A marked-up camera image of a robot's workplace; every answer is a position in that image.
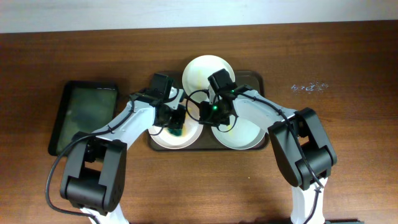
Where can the green and yellow sponge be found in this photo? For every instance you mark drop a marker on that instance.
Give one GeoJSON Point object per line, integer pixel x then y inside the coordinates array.
{"type": "Point", "coordinates": [176, 132]}

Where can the pale plate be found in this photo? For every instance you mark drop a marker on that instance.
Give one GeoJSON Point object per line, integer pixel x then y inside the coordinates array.
{"type": "Point", "coordinates": [240, 134]}

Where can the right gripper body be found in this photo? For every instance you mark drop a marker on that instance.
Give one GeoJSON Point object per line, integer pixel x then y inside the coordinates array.
{"type": "Point", "coordinates": [213, 114]}

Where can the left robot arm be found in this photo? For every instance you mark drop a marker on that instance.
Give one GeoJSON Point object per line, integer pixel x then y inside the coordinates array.
{"type": "Point", "coordinates": [94, 175]}

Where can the black rectangular water tray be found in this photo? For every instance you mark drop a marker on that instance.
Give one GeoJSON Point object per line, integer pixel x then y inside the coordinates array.
{"type": "Point", "coordinates": [84, 106]}

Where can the brown serving tray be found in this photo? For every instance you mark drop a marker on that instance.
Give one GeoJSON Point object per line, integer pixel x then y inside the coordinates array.
{"type": "Point", "coordinates": [206, 142]}

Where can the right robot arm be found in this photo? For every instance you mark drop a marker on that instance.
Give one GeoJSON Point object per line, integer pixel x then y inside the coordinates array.
{"type": "Point", "coordinates": [302, 149]}

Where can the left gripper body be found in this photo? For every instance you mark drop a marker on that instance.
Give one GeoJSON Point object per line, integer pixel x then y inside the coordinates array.
{"type": "Point", "coordinates": [175, 118]}

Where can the white plate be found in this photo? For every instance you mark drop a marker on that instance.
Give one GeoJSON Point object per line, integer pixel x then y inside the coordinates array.
{"type": "Point", "coordinates": [191, 132]}
{"type": "Point", "coordinates": [195, 76]}

